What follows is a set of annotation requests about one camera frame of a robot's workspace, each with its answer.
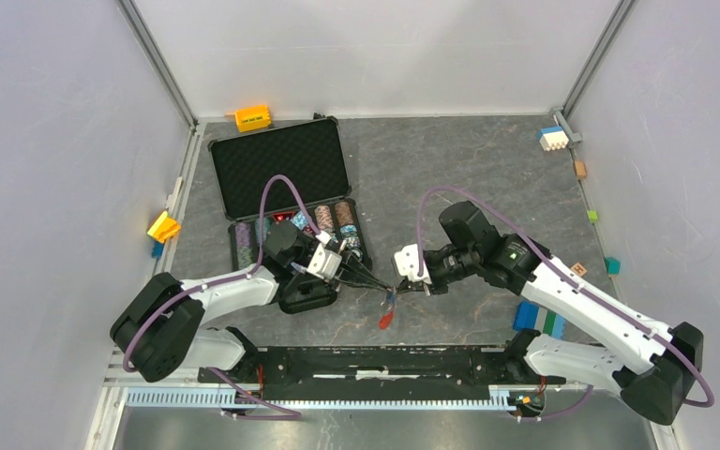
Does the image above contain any wooden letter cube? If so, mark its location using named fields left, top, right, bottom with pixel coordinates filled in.
left=571, top=262, right=588, bottom=277

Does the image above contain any blue white toy block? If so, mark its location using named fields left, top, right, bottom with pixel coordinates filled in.
left=538, top=126, right=570, bottom=152

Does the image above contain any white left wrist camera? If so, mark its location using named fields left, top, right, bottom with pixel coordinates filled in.
left=306, top=231, right=342, bottom=281

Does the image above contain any black poker chip case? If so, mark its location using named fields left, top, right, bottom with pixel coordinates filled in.
left=208, top=116, right=374, bottom=314

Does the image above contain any blue green white brick stack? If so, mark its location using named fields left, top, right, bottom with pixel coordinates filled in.
left=512, top=301, right=565, bottom=339

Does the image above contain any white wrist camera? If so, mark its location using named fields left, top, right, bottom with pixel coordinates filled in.
left=306, top=231, right=342, bottom=281
left=393, top=244, right=431, bottom=284

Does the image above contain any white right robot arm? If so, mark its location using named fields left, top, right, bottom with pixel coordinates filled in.
left=393, top=201, right=704, bottom=426

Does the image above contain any teal small cube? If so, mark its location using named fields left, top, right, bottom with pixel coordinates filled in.
left=604, top=256, right=621, bottom=276

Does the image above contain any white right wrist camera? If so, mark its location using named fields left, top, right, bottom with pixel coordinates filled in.
left=393, top=244, right=431, bottom=284

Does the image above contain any brown wooden cube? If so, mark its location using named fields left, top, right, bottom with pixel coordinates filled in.
left=574, top=161, right=588, bottom=181

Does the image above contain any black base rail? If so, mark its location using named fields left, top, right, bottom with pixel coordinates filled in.
left=227, top=345, right=565, bottom=401

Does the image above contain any yellow orange toy block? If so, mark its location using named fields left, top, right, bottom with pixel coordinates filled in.
left=146, top=210, right=181, bottom=244

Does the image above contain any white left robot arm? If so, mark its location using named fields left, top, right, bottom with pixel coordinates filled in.
left=110, top=221, right=395, bottom=383

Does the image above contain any small blue block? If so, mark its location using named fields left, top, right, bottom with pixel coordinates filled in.
left=151, top=242, right=165, bottom=260

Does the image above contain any metal keyring tool red handle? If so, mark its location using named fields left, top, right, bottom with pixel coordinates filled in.
left=378, top=289, right=397, bottom=330

